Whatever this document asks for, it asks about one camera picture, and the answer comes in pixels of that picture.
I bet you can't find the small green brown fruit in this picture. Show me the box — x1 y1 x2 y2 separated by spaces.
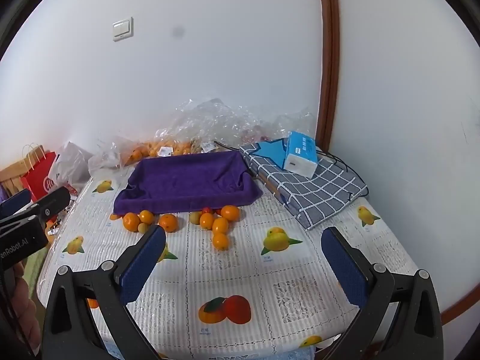
137 223 149 234

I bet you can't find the orange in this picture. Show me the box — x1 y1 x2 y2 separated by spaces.
158 214 178 233
220 205 241 222
122 212 141 233
138 210 155 225
211 217 230 235
199 212 215 230

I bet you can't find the person's left hand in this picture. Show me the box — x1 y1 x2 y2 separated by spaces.
10 262 41 355

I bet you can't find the red paper shopping bag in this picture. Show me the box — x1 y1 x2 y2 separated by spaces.
20 144 56 203

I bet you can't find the white plastic bag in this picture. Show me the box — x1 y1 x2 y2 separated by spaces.
48 141 92 196

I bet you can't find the pale round fruit on table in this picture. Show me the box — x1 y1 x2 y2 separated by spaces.
189 211 202 225

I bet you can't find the grey checked fabric bag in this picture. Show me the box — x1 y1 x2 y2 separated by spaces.
239 144 368 230

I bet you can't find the orange lowest on table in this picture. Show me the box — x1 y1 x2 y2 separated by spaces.
211 233 230 251

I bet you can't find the purple towel lined tray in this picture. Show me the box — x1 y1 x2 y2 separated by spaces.
113 151 262 216

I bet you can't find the blue tissue pack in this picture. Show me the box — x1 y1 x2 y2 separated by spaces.
283 131 318 179

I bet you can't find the bag of small oranges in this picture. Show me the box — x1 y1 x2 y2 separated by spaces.
120 136 202 166

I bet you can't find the clear plastic bag pile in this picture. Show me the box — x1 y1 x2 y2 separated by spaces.
154 98 317 155

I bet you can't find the brown wooden door frame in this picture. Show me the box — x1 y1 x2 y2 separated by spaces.
316 0 341 151

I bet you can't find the white wall light switch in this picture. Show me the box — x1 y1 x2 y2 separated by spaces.
112 16 134 41

